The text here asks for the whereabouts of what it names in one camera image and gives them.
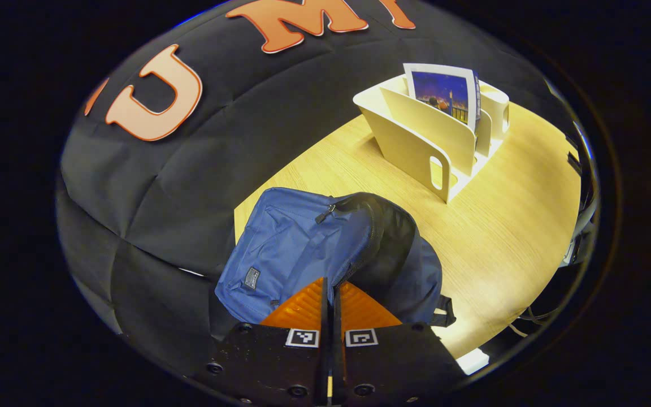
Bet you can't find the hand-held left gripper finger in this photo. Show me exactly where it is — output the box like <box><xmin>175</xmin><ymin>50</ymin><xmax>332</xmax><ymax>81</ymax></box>
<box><xmin>207</xmin><ymin>277</ymin><xmax>329</xmax><ymax>406</ymax></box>
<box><xmin>331</xmin><ymin>282</ymin><xmax>467</xmax><ymax>406</ymax></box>

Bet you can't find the blue schoolbag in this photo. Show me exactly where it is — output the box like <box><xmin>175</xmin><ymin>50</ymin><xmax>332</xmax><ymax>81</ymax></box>
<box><xmin>215</xmin><ymin>188</ymin><xmax>457</xmax><ymax>328</ymax></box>

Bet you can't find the cream plastic bookshelf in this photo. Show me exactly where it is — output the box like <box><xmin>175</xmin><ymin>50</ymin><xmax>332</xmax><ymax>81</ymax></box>
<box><xmin>353</xmin><ymin>72</ymin><xmax>510</xmax><ymax>204</ymax></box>

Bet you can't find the blue cover book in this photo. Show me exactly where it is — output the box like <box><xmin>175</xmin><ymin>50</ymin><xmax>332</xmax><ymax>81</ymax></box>
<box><xmin>403</xmin><ymin>63</ymin><xmax>481</xmax><ymax>134</ymax></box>

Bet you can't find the white block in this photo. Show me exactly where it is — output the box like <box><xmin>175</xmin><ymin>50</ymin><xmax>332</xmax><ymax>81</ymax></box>
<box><xmin>457</xmin><ymin>348</ymin><xmax>491</xmax><ymax>376</ymax></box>

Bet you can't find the black backdrop cloth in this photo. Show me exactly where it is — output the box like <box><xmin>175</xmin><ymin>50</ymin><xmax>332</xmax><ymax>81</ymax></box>
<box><xmin>57</xmin><ymin>0</ymin><xmax>563</xmax><ymax>362</ymax></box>

